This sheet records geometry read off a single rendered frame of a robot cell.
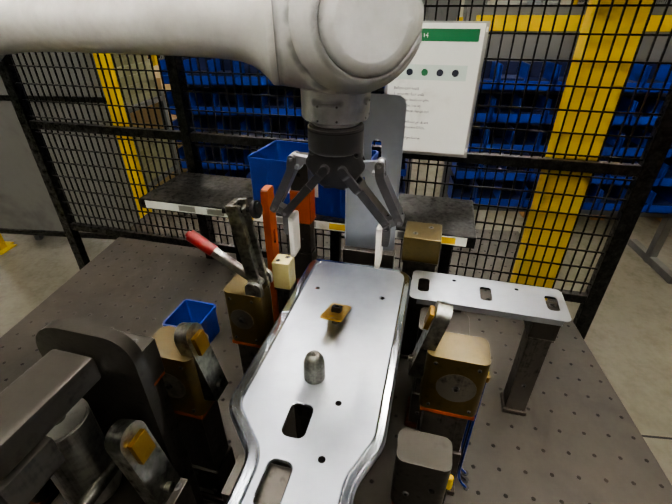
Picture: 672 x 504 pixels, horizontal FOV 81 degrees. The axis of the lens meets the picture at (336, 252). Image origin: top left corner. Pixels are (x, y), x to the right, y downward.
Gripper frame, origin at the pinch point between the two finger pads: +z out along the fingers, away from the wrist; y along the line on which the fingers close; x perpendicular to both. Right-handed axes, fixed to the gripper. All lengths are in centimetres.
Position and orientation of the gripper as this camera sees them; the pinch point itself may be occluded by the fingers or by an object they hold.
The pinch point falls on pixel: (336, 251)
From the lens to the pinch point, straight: 62.5
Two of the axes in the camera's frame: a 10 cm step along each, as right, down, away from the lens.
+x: 2.5, -5.1, 8.2
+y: 9.7, 1.3, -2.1
